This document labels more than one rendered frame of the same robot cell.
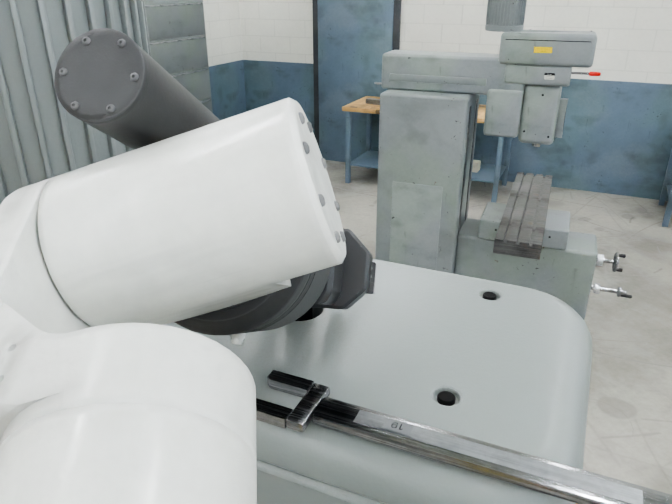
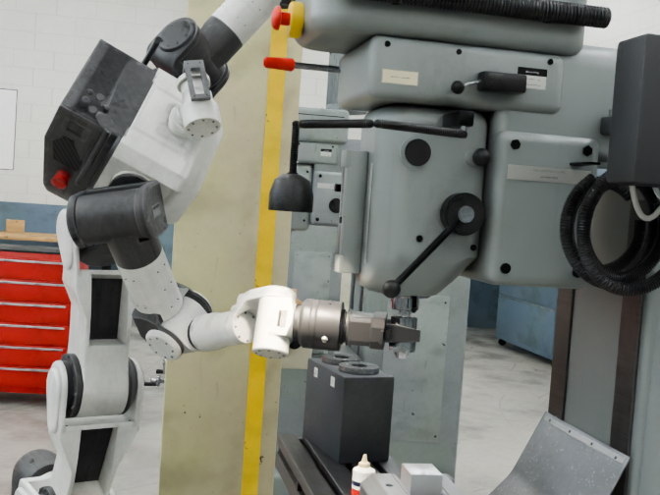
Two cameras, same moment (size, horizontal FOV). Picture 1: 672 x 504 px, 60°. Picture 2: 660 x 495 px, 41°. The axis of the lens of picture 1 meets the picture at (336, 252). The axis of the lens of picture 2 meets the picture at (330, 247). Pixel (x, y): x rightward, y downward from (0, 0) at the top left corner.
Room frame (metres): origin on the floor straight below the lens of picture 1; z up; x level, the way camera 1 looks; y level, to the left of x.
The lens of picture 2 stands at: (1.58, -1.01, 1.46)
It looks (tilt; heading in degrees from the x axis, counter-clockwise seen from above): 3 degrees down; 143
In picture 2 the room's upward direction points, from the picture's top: 4 degrees clockwise
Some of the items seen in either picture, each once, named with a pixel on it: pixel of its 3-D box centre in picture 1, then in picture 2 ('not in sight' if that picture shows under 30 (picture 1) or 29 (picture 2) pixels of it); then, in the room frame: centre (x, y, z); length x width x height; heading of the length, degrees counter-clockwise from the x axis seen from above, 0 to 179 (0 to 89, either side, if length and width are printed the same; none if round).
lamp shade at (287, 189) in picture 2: not in sight; (291, 192); (0.39, -0.21, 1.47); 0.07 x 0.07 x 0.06
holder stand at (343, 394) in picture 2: not in sight; (347, 405); (0.02, 0.22, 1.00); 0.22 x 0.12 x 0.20; 166
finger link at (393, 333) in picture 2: not in sight; (402, 334); (0.43, 0.01, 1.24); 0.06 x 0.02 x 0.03; 48
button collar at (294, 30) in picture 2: not in sight; (295, 20); (0.31, -0.18, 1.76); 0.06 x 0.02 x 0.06; 156
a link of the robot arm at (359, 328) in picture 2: not in sight; (352, 328); (0.35, -0.04, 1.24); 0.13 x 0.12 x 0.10; 138
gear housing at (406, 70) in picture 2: not in sight; (445, 83); (0.43, 0.07, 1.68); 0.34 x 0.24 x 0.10; 66
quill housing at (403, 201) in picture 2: not in sight; (415, 201); (0.41, 0.03, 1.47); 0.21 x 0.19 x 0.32; 156
